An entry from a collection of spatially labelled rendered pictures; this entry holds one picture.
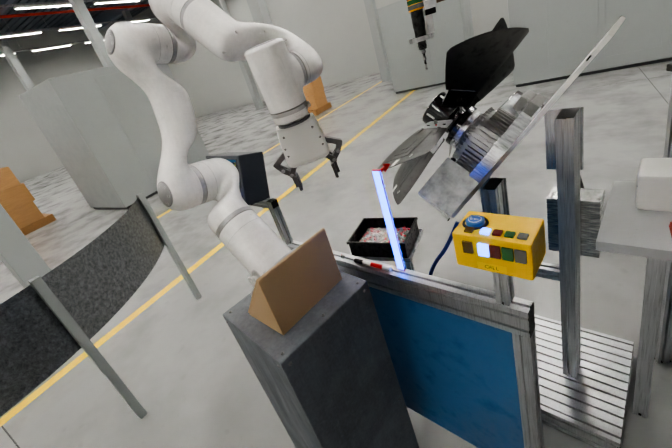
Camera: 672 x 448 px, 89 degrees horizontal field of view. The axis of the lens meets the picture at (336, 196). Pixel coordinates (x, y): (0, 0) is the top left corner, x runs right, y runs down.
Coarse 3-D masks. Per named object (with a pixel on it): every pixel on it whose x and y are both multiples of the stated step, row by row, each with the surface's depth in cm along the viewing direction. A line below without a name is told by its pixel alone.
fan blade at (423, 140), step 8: (432, 128) 108; (440, 128) 106; (416, 136) 108; (424, 136) 105; (432, 136) 103; (440, 136) 101; (400, 144) 111; (408, 144) 105; (416, 144) 102; (424, 144) 99; (432, 144) 96; (392, 152) 109; (400, 152) 103; (408, 152) 99; (416, 152) 96; (424, 152) 91; (384, 160) 109; (392, 160) 102; (400, 160) 97; (408, 160) 93
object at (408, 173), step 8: (416, 160) 126; (424, 160) 122; (400, 168) 138; (408, 168) 129; (416, 168) 125; (424, 168) 122; (400, 176) 134; (408, 176) 128; (416, 176) 124; (400, 184) 131; (408, 184) 126; (400, 192) 129; (408, 192) 124; (400, 200) 126
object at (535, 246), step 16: (464, 224) 77; (496, 224) 74; (512, 224) 72; (528, 224) 70; (544, 224) 71; (464, 240) 74; (480, 240) 72; (496, 240) 69; (512, 240) 67; (528, 240) 66; (544, 240) 72; (464, 256) 76; (480, 256) 74; (528, 256) 66; (496, 272) 73; (512, 272) 70; (528, 272) 68
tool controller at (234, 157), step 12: (216, 156) 135; (228, 156) 128; (240, 156) 124; (252, 156) 128; (240, 168) 125; (252, 168) 128; (264, 168) 132; (240, 180) 126; (252, 180) 129; (264, 180) 132; (252, 192) 129; (264, 192) 133; (252, 204) 136
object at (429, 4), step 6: (426, 0) 95; (432, 0) 95; (426, 6) 96; (432, 6) 96; (426, 12) 96; (432, 12) 96; (426, 18) 97; (432, 18) 97; (426, 24) 98; (432, 24) 98; (426, 30) 101; (432, 30) 98; (426, 36) 97; (432, 36) 99; (414, 42) 99
